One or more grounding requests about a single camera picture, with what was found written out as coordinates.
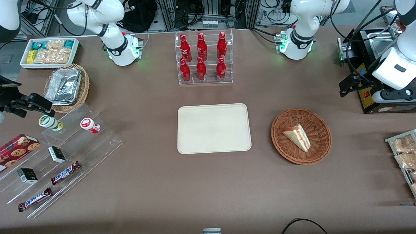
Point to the small clear cracker bag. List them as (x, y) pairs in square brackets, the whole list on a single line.
[(55, 44)]

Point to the red lid white cup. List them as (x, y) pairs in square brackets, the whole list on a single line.
[(88, 124)]

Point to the red cola bottle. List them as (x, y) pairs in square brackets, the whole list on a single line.
[(222, 45), (185, 48), (201, 47), (221, 70), (201, 70), (185, 71)]

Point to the green lid white cup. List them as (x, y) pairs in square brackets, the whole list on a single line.
[(48, 122)]

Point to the white power strip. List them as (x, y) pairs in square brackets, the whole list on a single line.
[(210, 23)]

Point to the black food warmer machine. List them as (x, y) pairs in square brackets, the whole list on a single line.
[(369, 102)]

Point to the yellow snack pack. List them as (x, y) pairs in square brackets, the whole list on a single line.
[(30, 57)]

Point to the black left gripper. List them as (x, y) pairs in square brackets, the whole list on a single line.
[(366, 85)]

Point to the steel warmer pan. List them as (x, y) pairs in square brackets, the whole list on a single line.
[(382, 47)]

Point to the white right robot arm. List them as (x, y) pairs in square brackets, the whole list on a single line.
[(110, 16)]

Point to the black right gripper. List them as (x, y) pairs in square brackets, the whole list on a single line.
[(7, 97)]

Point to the teal snack pack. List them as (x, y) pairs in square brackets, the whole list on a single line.
[(38, 45), (69, 44)]

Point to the small black box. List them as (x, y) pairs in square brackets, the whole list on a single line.
[(27, 175), (57, 154)]

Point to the clear acrylic bottle rack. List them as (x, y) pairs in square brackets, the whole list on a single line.
[(209, 81)]

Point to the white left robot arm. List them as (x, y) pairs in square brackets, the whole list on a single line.
[(302, 19)]

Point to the clear bag of crackers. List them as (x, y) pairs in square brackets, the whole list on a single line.
[(406, 161), (414, 189), (403, 144), (413, 176)]

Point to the aluminium foil tray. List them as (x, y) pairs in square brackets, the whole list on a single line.
[(63, 86)]

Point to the white rectangular snack bin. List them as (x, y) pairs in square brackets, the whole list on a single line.
[(24, 63)]

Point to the small grey device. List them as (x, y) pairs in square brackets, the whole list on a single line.
[(212, 231)]

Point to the black fabric bag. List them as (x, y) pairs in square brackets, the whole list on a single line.
[(139, 14)]

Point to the red cookie box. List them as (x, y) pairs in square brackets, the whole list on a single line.
[(18, 149)]

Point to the brown round wicker basket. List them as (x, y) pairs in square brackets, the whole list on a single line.
[(318, 143)]

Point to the clear acrylic stepped display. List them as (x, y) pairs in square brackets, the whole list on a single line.
[(94, 148)]

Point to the triangular sandwich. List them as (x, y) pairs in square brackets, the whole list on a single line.
[(297, 136)]

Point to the large clear cracker bag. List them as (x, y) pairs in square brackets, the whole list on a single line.
[(52, 56)]

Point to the beige plastic tray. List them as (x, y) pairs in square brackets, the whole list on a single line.
[(214, 128)]

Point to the light oval wicker basket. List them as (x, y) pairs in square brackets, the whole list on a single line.
[(85, 87)]

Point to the snickers chocolate bar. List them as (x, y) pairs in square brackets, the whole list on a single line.
[(65, 173), (35, 199)]

